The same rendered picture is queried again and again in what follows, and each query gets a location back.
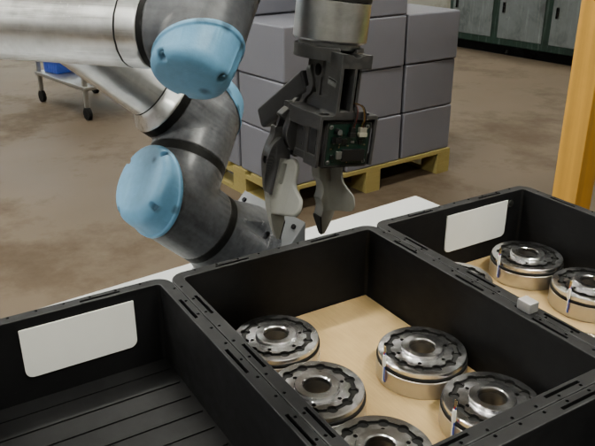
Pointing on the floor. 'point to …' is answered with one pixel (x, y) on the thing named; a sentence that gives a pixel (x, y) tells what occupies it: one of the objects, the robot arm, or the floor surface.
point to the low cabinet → (520, 27)
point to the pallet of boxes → (440, 111)
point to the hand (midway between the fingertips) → (297, 223)
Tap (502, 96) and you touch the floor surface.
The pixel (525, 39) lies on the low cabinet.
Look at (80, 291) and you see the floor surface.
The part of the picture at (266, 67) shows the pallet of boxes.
